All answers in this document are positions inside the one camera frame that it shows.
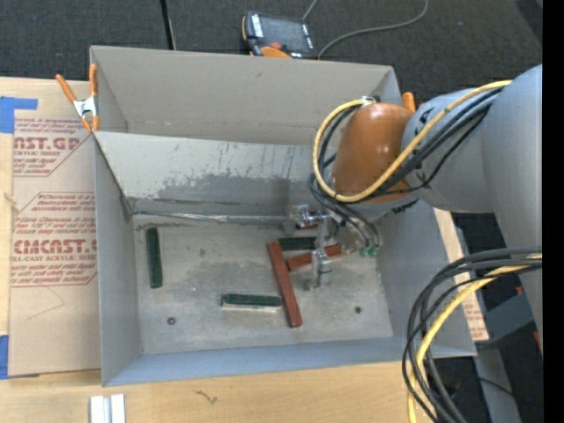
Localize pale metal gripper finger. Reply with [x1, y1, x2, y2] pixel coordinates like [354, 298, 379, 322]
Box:
[308, 253, 333, 291]
[284, 204, 320, 236]

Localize red-brown flat block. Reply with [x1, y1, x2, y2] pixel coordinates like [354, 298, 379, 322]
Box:
[266, 241, 304, 329]
[285, 243, 345, 272]

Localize dark green flat block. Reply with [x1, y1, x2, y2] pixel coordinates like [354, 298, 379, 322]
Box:
[219, 293, 284, 308]
[277, 236, 318, 252]
[145, 226, 165, 290]

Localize grey metal bin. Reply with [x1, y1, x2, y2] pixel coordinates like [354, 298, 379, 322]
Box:
[89, 45, 479, 388]

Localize brown cardboard board red print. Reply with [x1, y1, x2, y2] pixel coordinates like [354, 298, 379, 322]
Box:
[0, 76, 491, 381]

